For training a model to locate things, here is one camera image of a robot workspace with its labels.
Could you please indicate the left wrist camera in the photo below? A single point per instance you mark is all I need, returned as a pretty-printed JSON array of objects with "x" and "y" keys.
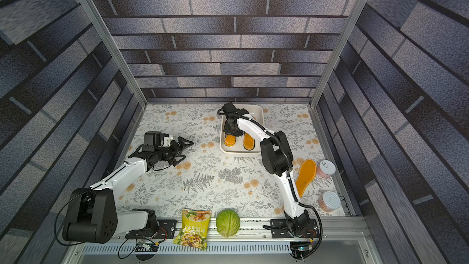
[{"x": 167, "y": 139}]

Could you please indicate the green yellow snack bag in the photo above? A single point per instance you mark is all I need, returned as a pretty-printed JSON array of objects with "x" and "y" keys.
[{"x": 195, "y": 224}]

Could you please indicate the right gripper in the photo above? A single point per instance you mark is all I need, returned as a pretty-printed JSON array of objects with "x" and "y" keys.
[{"x": 232, "y": 128}]

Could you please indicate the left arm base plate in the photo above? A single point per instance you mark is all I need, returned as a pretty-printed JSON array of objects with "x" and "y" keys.
[{"x": 155, "y": 230}]

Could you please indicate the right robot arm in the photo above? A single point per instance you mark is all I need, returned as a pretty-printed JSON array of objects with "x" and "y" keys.
[{"x": 277, "y": 158}]

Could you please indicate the white plastic storage box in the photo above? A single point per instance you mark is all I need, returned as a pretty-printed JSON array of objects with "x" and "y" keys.
[{"x": 238, "y": 150}]

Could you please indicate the green cabbage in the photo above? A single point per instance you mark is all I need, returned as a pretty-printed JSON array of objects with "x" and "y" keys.
[{"x": 228, "y": 223}]

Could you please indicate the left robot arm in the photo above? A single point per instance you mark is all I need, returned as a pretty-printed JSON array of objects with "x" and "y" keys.
[{"x": 92, "y": 216}]

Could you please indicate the aluminium front rail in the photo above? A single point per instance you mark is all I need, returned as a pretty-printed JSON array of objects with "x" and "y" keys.
[{"x": 345, "y": 240}]

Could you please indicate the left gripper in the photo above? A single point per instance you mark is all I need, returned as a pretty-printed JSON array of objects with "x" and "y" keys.
[{"x": 174, "y": 160}]

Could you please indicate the pink can white lid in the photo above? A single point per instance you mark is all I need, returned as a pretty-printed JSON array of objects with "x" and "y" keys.
[{"x": 325, "y": 169}]

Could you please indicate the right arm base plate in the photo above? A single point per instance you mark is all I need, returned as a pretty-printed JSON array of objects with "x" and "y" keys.
[{"x": 287, "y": 229}]

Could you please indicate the orange insole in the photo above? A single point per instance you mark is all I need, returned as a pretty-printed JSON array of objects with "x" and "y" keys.
[
  {"x": 306, "y": 175},
  {"x": 248, "y": 142},
  {"x": 230, "y": 140}
]

